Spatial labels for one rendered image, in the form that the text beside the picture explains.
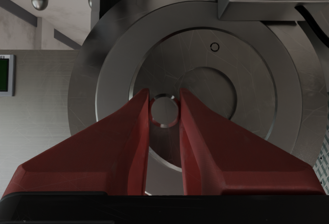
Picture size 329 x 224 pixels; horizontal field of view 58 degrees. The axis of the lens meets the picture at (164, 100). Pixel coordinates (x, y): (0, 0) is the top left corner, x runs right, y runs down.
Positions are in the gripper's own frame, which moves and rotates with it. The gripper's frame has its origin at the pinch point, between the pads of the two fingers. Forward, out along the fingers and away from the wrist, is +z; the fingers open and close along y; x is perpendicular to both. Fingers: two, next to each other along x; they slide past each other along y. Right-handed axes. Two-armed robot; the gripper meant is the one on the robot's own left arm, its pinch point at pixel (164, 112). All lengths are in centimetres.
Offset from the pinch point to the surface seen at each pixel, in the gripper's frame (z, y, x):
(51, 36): 350, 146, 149
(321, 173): 14.3, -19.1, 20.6
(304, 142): 2.4, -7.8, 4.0
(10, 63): 33.8, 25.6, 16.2
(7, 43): 275, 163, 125
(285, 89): 3.9, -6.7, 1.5
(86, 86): 4.2, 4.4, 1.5
